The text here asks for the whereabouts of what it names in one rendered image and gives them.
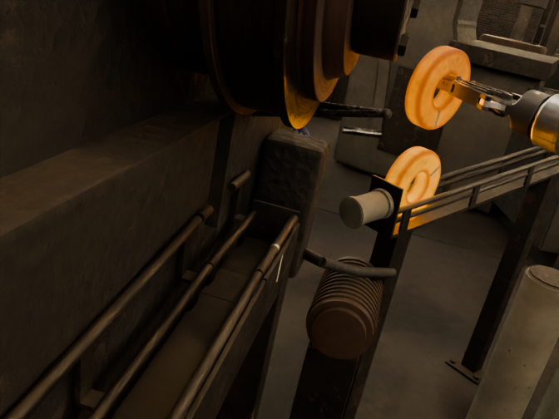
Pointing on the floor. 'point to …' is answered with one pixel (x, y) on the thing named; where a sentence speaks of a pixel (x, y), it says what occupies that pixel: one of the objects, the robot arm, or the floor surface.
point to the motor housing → (336, 341)
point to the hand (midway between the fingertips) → (442, 80)
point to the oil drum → (513, 43)
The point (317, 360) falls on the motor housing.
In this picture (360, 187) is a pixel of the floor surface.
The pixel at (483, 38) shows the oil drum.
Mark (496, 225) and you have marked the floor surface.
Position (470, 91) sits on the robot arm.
